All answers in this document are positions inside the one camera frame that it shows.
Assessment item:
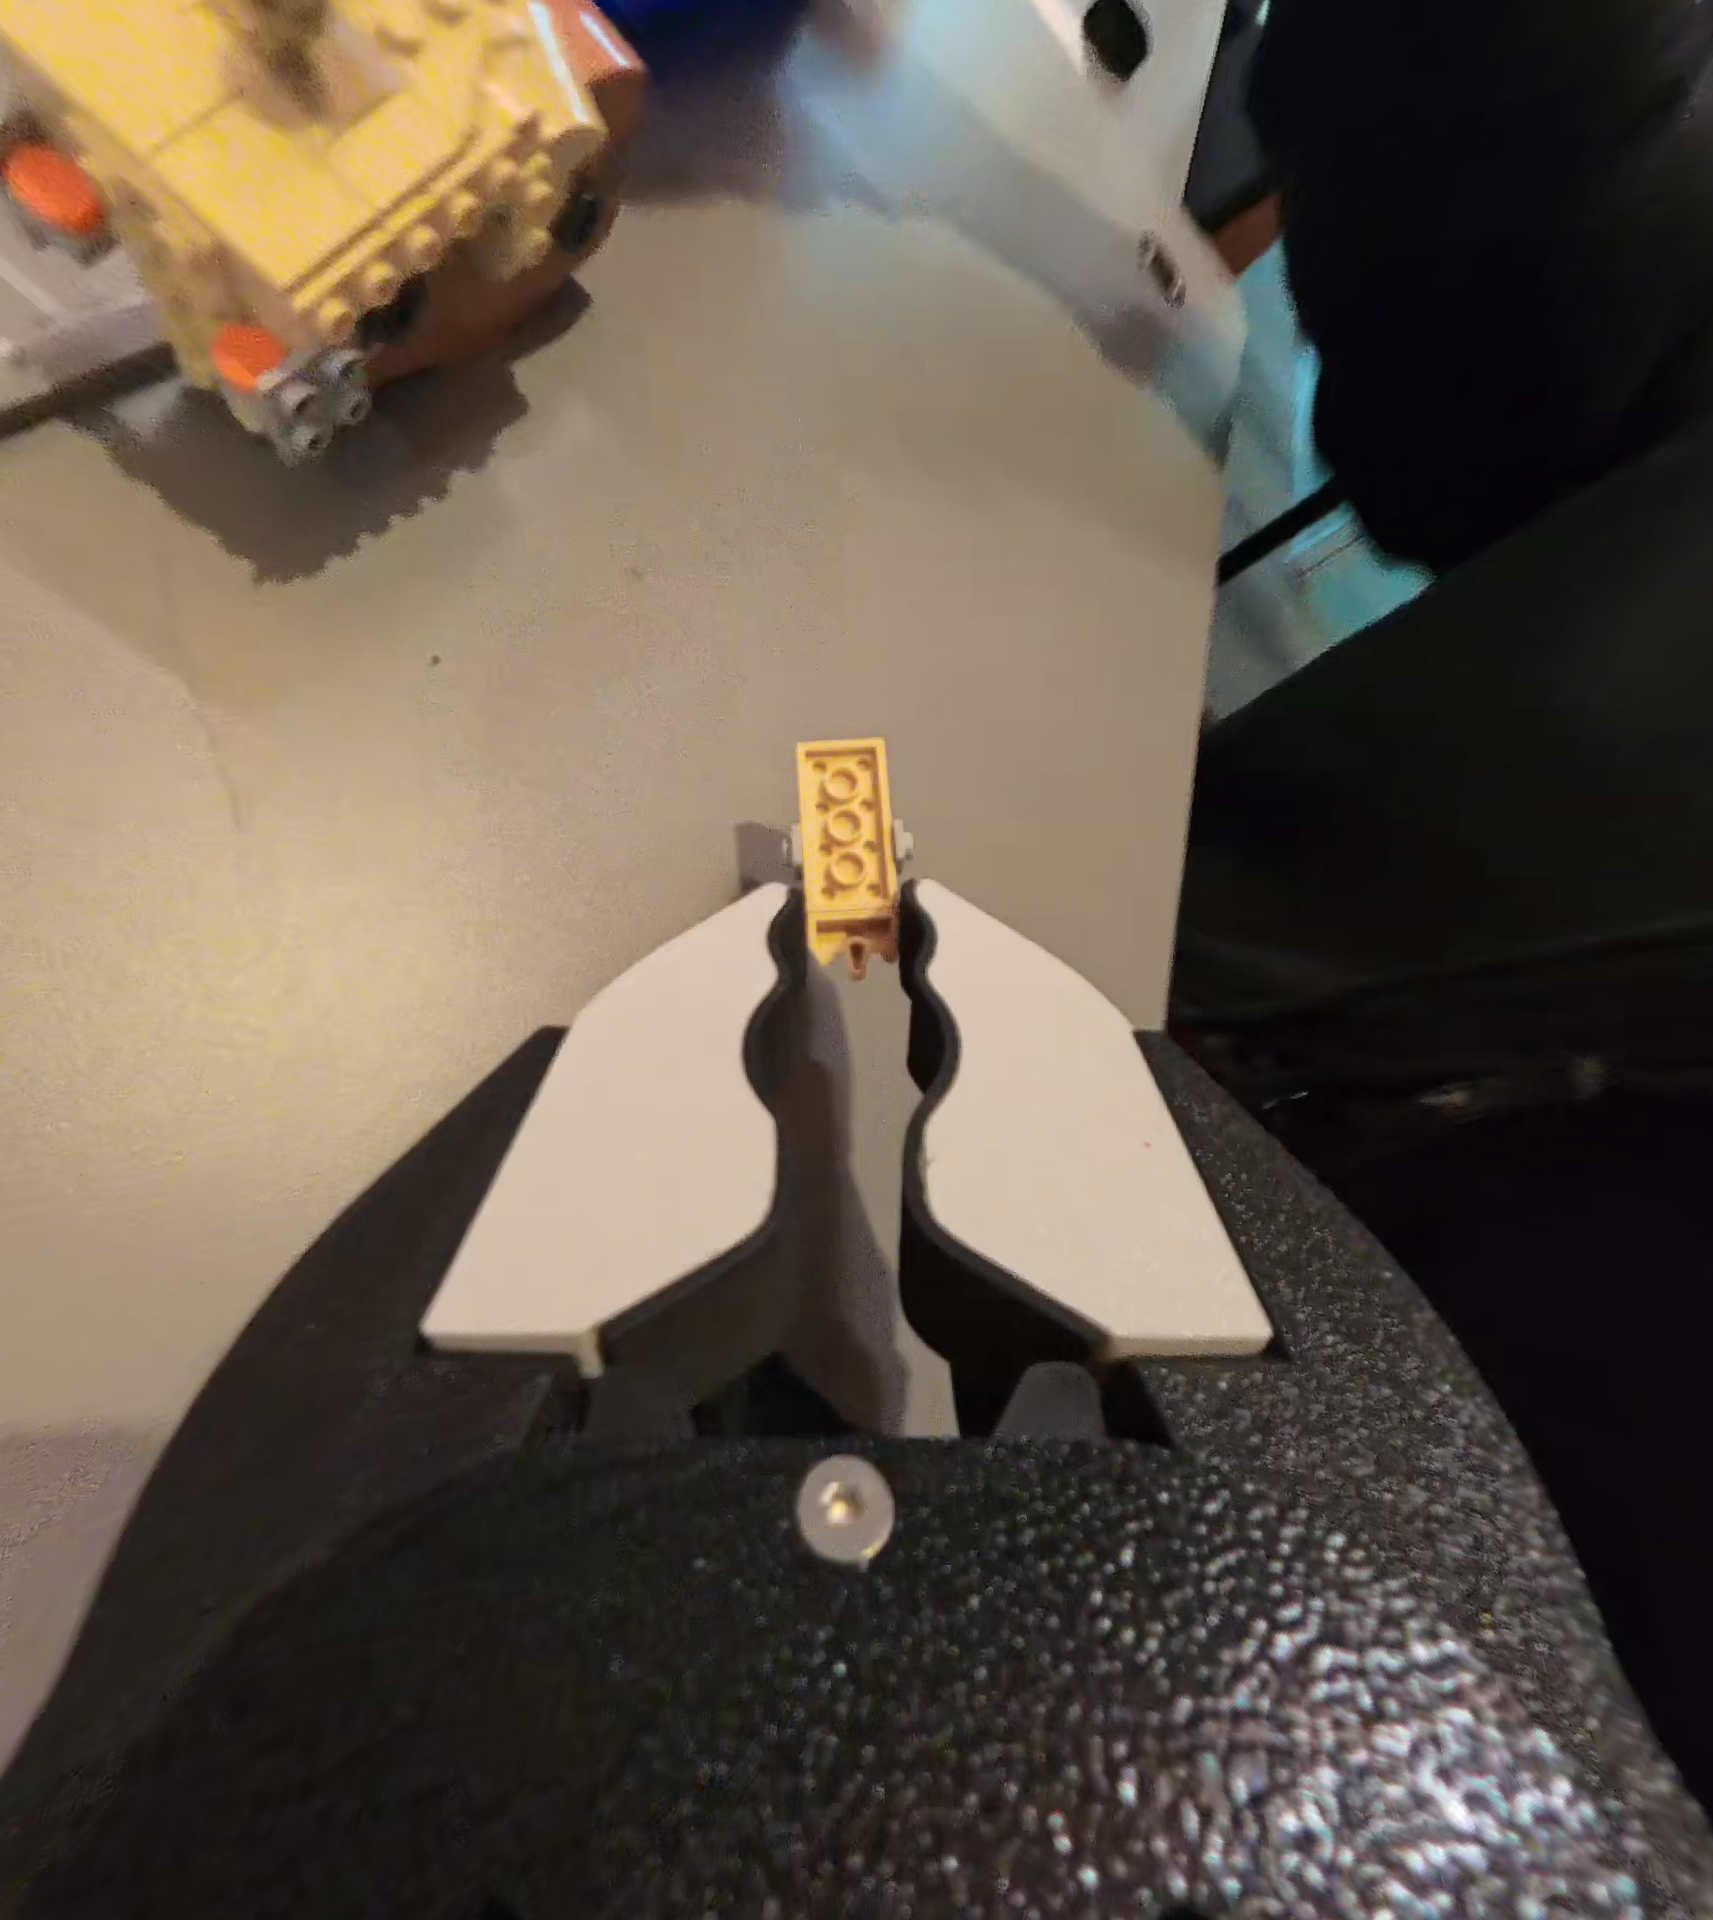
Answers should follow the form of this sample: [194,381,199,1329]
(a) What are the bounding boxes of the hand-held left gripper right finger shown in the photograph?
[898,883,1274,1363]

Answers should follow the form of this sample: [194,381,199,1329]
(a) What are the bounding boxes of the person's right forearm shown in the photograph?
[1246,0,1713,580]

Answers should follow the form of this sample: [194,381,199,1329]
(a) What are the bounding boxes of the tan brown brick ship model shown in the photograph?
[0,0,649,465]

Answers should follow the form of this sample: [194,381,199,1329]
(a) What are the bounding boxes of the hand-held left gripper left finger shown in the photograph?
[421,883,804,1374]

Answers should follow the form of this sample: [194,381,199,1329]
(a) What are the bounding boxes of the grey desk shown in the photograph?
[0,0,1248,1863]

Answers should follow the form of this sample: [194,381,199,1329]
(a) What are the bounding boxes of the tan square brick plate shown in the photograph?
[796,738,900,954]

